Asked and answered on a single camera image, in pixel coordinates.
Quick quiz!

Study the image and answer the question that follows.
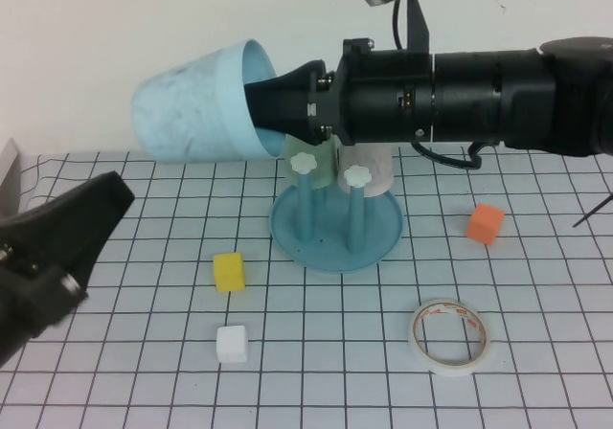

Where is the white grey side panel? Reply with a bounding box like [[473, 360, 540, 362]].
[[0, 137, 23, 213]]

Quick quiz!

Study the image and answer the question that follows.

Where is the light green plastic cup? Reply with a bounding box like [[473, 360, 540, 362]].
[[285, 134, 339, 191]]

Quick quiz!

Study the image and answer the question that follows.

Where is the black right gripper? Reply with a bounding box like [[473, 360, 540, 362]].
[[244, 38, 435, 144]]

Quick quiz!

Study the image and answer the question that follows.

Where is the light blue plastic cup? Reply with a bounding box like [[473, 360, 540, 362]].
[[131, 38, 284, 165]]

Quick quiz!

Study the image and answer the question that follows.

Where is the black right camera cable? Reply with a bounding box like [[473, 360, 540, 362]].
[[391, 0, 502, 170]]

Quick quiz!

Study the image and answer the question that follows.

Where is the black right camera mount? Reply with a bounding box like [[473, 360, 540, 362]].
[[399, 0, 432, 53]]

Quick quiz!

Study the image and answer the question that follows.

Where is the white tape roll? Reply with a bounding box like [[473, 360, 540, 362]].
[[408, 298, 491, 377]]

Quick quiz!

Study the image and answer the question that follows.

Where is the black grid checkered tablecloth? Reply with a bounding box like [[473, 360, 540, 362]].
[[0, 144, 613, 429]]

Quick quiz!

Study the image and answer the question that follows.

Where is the yellow foam cube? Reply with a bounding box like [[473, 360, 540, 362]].
[[213, 252, 247, 294]]

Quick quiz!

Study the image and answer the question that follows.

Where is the orange foam cube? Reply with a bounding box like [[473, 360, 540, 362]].
[[465, 203, 506, 247]]

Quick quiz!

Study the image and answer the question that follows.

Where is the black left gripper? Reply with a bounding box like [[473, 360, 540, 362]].
[[0, 170, 136, 368]]

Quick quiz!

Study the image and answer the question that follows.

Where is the white foam cube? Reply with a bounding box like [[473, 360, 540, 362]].
[[216, 325, 251, 365]]

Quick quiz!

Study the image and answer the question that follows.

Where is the light pink plastic cup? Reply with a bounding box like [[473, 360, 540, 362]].
[[337, 142, 395, 198]]

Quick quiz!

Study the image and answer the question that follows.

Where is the blue cup stand with pegs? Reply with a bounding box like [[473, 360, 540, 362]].
[[269, 152, 404, 273]]

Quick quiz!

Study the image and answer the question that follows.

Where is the thin black cable tie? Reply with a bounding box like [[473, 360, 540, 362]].
[[572, 192, 613, 229]]

